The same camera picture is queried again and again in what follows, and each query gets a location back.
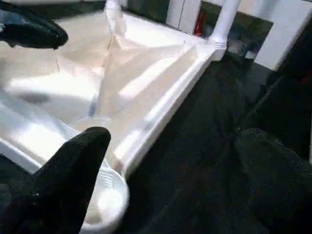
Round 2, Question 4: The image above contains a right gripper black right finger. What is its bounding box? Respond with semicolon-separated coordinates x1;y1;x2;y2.
235;128;312;234

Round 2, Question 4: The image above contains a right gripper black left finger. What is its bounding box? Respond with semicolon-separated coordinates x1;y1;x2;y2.
0;127;112;234

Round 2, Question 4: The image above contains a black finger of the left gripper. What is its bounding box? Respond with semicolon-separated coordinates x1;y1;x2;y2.
0;11;69;50

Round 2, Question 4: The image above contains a white plastic table leg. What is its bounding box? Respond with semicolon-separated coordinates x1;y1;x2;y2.
104;0;124;35
209;0;241;49

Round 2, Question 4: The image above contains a white plastic table top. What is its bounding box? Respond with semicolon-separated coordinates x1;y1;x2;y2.
0;11;228;234

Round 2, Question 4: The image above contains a black work mat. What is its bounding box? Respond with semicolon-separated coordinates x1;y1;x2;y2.
0;46;312;234

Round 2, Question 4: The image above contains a white cabinet with glass doors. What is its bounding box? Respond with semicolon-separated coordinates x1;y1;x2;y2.
166;0;312;72

